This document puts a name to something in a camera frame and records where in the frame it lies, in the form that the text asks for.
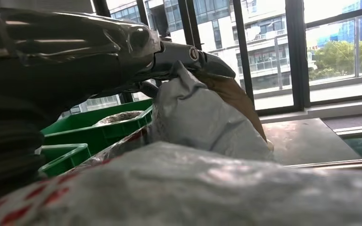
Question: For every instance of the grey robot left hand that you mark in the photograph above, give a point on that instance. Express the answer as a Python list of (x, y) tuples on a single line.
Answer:
[(59, 50)]

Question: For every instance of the grey package with red print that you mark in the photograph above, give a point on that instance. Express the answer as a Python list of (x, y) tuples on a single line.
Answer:
[(199, 187)]

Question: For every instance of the green crate with wrapped coils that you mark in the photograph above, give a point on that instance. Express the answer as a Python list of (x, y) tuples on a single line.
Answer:
[(74, 132)]

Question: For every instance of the green crate with courier bag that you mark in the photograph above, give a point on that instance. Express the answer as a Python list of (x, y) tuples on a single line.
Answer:
[(65, 157)]

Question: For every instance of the small white plastic device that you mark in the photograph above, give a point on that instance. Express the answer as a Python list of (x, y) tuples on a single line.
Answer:
[(270, 145)]

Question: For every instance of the steel scale tray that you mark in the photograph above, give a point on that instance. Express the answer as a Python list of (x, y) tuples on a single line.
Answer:
[(340, 163)]

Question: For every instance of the black window frame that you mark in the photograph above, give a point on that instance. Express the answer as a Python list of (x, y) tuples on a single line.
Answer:
[(296, 62)]

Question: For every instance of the aluminium conveyor frame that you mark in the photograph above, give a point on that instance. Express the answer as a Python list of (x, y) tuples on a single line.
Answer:
[(359, 131)]

